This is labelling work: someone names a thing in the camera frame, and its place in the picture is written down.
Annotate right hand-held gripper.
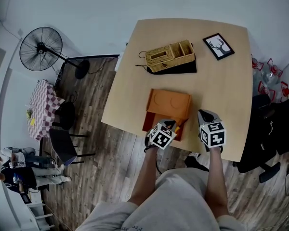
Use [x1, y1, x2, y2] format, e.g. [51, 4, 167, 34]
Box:
[197, 109, 226, 153]

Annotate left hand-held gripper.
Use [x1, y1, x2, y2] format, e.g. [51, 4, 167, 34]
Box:
[144, 119, 178, 153]

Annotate orange box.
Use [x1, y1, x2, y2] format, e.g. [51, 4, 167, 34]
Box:
[142, 88, 192, 142]

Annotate person's left forearm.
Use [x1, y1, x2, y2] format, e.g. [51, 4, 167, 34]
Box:
[129, 147, 163, 206]

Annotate person's right forearm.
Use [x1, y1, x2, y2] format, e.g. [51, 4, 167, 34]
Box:
[205, 147, 229, 220]

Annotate woven wicker basket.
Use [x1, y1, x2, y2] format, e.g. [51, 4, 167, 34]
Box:
[145, 39, 196, 73]

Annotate light wooden table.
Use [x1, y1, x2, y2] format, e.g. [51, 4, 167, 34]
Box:
[101, 18, 253, 163]

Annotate person's black trouser legs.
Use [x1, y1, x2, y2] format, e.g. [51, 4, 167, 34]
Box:
[184, 155, 210, 172]

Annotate black office chair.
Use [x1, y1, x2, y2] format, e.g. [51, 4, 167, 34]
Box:
[232, 88, 289, 184]

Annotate black framed antler picture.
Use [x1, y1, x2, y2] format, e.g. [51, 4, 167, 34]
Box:
[202, 33, 235, 61]

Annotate person's grey shirt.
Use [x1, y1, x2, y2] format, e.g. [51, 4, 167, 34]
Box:
[76, 167, 248, 231]

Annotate black round stool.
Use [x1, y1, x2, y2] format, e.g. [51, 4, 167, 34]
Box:
[52, 91, 78, 131]

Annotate black chair blue seat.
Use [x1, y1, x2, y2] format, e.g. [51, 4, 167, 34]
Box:
[49, 128, 96, 166]

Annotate checkered cloth covered table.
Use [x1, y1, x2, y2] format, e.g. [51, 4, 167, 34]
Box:
[27, 79, 66, 141]

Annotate black standing fan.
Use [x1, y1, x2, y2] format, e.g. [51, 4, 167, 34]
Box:
[19, 26, 91, 80]

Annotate white shelf unit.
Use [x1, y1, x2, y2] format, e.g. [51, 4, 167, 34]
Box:
[26, 196, 56, 231]

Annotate clear water jug red handle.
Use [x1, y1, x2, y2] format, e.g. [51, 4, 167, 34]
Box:
[257, 80, 277, 103]
[264, 58, 284, 84]
[251, 54, 265, 81]
[280, 80, 289, 103]

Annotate small black picture frame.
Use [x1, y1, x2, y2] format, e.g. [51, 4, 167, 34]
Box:
[20, 192, 32, 205]

